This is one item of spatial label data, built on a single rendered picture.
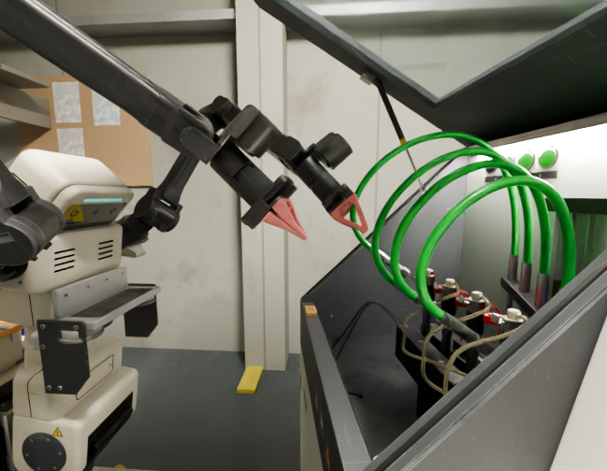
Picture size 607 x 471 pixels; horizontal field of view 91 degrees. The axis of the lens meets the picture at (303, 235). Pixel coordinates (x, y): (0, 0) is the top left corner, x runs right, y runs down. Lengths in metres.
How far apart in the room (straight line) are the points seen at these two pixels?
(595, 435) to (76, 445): 0.91
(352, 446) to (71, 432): 0.64
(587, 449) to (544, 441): 0.04
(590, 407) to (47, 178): 0.90
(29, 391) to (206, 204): 1.82
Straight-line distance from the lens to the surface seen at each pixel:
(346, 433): 0.53
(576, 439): 0.48
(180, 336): 2.87
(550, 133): 0.87
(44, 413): 0.95
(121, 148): 2.81
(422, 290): 0.45
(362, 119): 2.39
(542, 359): 0.43
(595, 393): 0.47
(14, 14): 0.56
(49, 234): 0.66
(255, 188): 0.50
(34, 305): 0.89
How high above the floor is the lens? 1.29
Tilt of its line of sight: 8 degrees down
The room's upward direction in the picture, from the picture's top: straight up
